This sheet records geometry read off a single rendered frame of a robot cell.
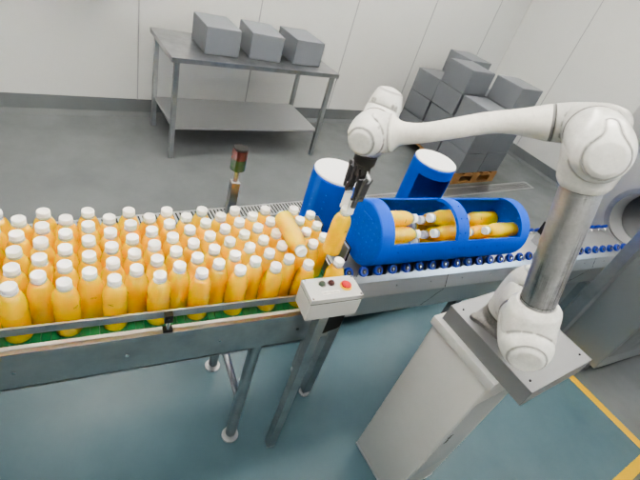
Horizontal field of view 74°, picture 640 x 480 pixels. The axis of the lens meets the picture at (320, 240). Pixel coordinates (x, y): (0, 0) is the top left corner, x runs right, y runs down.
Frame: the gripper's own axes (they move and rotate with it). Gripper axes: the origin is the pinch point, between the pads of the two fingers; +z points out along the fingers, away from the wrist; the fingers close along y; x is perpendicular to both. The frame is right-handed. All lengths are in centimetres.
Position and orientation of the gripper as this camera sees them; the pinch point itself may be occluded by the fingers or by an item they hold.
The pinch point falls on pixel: (349, 203)
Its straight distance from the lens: 151.6
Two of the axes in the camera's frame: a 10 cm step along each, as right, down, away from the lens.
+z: -2.6, 7.6, 5.9
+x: -8.9, 0.5, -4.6
